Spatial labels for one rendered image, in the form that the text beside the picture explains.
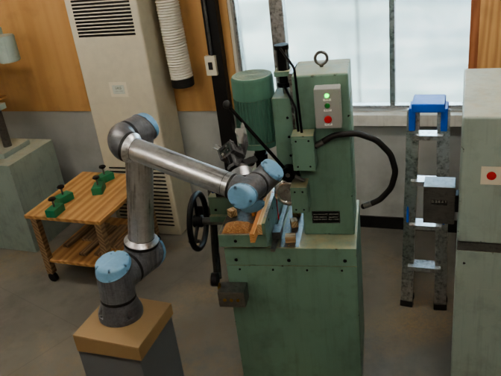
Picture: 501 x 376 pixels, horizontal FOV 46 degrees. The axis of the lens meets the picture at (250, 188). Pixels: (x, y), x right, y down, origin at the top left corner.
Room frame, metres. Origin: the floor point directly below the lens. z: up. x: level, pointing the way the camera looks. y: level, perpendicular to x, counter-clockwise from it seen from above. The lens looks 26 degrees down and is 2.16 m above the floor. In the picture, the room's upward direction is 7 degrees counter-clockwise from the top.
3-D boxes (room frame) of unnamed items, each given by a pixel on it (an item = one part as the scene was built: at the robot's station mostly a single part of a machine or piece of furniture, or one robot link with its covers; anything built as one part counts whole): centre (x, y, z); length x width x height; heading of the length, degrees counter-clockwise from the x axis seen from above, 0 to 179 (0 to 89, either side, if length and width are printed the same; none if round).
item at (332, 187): (2.33, -0.35, 1.16); 0.22 x 0.22 x 0.72; 76
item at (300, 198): (2.20, -0.20, 1.02); 0.09 x 0.07 x 0.12; 166
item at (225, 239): (2.45, 0.03, 0.87); 0.61 x 0.30 x 0.06; 166
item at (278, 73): (2.37, -0.20, 1.53); 0.08 x 0.08 x 0.17; 76
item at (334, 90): (2.19, -0.34, 1.40); 0.10 x 0.06 x 0.16; 76
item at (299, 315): (2.37, -0.18, 0.35); 0.58 x 0.45 x 0.71; 76
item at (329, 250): (2.37, -0.18, 0.76); 0.57 x 0.45 x 0.09; 76
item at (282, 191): (2.25, -0.16, 1.02); 0.12 x 0.03 x 0.12; 76
